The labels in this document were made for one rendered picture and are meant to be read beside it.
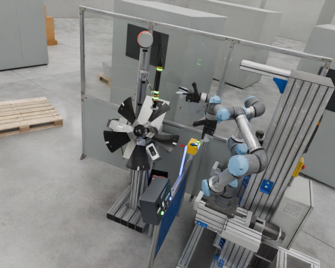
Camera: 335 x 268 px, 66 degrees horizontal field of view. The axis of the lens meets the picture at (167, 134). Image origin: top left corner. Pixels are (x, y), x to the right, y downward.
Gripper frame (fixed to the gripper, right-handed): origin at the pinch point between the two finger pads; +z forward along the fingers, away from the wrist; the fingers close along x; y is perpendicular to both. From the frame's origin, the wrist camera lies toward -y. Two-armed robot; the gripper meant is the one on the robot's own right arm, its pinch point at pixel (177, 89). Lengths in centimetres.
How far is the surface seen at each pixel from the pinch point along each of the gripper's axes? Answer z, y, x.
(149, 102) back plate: 30, 36, 42
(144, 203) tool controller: -1, 45, -88
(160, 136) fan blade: 7.1, 47.3, -0.9
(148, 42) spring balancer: 43, -19, 63
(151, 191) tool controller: -3, 43, -78
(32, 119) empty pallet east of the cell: 244, 154, 141
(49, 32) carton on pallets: 527, 127, 645
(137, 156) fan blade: 23, 64, -16
